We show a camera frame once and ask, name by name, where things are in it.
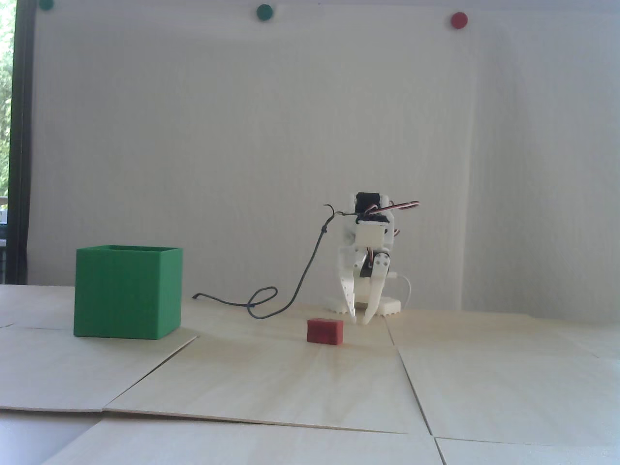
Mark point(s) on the green open box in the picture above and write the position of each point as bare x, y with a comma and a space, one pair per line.
121, 295

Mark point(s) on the red block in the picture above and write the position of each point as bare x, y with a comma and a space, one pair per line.
325, 332

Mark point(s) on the dark window frame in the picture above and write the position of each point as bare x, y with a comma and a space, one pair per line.
22, 145

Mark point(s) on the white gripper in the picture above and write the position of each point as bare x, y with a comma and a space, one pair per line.
380, 265

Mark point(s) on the green round magnet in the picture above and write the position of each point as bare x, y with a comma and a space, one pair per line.
265, 12
46, 4

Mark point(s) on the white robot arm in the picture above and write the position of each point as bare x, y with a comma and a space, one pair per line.
368, 201

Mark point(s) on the red round magnet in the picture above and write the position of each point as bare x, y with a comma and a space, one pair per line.
459, 20

